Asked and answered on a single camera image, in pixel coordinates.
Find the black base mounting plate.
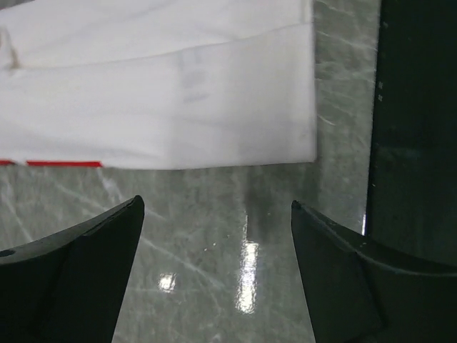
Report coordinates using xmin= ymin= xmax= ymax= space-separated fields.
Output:
xmin=366 ymin=1 xmax=456 ymax=265

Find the white t-shirt red print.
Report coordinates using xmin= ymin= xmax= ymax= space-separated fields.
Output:
xmin=1 ymin=1 xmax=317 ymax=169

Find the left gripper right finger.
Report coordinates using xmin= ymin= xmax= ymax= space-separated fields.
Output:
xmin=291 ymin=202 xmax=456 ymax=342

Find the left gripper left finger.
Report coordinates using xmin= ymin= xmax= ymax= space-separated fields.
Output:
xmin=1 ymin=196 xmax=144 ymax=343

